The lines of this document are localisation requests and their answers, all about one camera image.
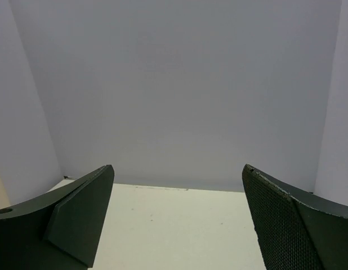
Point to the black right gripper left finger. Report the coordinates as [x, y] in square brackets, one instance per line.
[60, 229]

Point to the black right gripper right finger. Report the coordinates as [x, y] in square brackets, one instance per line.
[295, 229]

